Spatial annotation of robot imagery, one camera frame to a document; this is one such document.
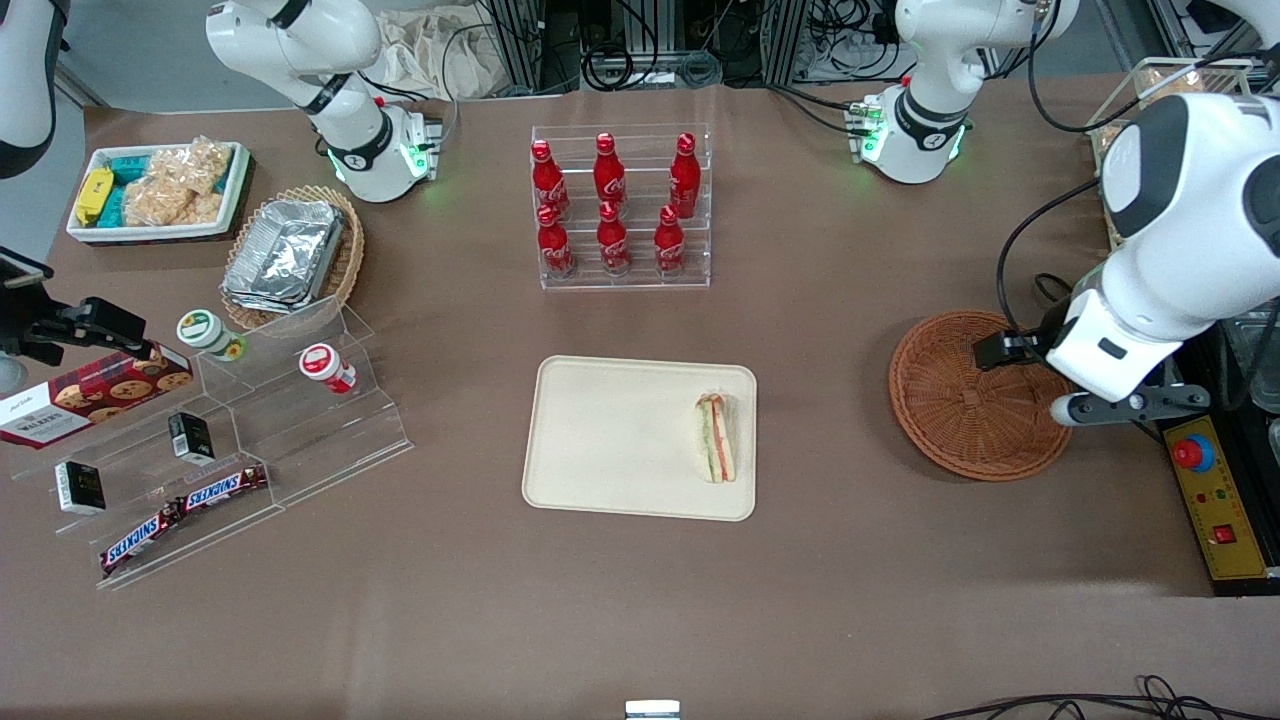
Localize triangle sandwich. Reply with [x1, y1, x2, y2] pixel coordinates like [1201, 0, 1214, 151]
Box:
[693, 391, 740, 486]

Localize brown wicker basket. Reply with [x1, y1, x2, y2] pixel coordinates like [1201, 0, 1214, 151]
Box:
[889, 309, 1078, 483]

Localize light wicker basket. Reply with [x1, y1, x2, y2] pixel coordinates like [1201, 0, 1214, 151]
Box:
[220, 184, 366, 335]

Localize beige plastic tray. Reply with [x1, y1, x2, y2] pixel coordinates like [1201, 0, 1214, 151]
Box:
[521, 355, 759, 523]

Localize green lid cup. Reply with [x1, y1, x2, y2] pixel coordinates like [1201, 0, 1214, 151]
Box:
[176, 308, 248, 363]

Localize red cookie box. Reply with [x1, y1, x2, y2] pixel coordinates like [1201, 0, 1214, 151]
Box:
[0, 341, 195, 451]

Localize white rectangular bin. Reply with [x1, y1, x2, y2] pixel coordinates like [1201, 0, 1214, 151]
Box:
[65, 140, 252, 247]

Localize small black box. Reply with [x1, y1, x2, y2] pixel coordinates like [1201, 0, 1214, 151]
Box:
[167, 410, 216, 467]
[54, 459, 108, 516]

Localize yellow snack packet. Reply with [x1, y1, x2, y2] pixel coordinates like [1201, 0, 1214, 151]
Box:
[74, 166, 115, 227]

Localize clear bag rice crackers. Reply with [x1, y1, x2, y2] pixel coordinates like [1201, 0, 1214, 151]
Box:
[121, 135, 234, 229]

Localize stacked aluminium foil trays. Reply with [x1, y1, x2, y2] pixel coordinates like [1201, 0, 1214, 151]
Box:
[221, 198, 347, 315]

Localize snickers chocolate bar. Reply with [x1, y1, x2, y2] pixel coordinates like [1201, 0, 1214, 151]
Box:
[177, 464, 270, 514]
[99, 504, 184, 577]

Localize red lid cup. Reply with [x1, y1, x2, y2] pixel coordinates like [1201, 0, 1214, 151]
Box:
[298, 342, 358, 395]

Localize clear acrylic step display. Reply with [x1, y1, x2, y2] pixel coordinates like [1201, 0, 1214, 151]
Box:
[10, 294, 415, 592]

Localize clear plastic container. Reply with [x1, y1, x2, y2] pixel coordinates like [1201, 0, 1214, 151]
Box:
[1222, 305, 1280, 416]

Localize yellow black control box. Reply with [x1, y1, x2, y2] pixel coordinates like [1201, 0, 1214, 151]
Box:
[1155, 410, 1280, 599]

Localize clear bag fried snacks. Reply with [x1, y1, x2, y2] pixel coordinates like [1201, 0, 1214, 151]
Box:
[1145, 68, 1206, 103]

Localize red cola bottle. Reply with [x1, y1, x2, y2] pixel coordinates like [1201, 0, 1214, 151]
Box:
[537, 204, 578, 281]
[530, 139, 572, 223]
[668, 131, 702, 220]
[593, 131, 628, 216]
[596, 200, 633, 278]
[653, 203, 688, 278]

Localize clear acrylic bottle rack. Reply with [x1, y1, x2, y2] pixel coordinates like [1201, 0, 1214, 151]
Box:
[530, 123, 713, 292]

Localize beige cloth bag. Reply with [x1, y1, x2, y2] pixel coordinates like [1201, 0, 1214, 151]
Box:
[374, 8, 503, 102]

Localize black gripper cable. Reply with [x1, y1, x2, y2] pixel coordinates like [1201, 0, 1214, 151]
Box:
[996, 180, 1107, 342]

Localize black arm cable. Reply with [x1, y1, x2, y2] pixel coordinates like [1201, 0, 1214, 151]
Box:
[1027, 20, 1280, 137]

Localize white wire basket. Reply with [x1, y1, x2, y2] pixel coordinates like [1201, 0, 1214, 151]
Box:
[1084, 56, 1257, 251]

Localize black base cables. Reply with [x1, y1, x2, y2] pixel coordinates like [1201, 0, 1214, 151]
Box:
[765, 80, 873, 137]

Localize black floor cables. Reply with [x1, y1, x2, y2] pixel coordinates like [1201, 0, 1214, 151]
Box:
[920, 675, 1280, 720]

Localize aluminium frame post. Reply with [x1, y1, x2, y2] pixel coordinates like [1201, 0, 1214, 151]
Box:
[484, 0, 547, 97]
[759, 0, 812, 87]

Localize coiled black cable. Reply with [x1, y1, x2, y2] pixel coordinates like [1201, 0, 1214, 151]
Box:
[582, 44, 724, 94]

